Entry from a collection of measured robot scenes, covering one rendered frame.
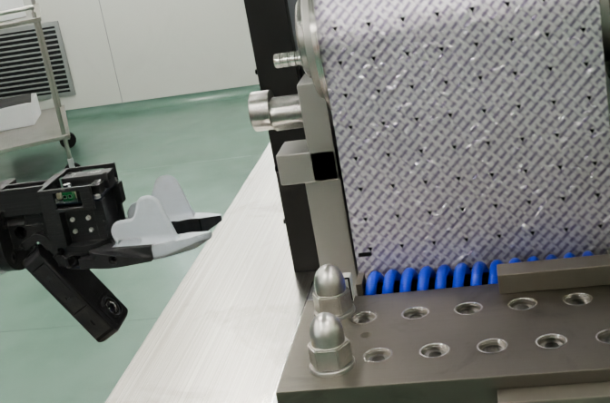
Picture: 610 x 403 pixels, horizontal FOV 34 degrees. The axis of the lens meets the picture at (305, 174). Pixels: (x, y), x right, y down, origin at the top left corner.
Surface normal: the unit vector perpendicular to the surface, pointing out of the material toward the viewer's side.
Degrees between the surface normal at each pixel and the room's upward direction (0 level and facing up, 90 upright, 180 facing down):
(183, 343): 0
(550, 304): 0
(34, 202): 90
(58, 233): 90
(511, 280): 90
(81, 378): 0
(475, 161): 90
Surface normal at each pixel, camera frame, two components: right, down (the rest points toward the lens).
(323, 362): -0.15, 0.32
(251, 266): -0.17, -0.94
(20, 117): 0.12, 0.28
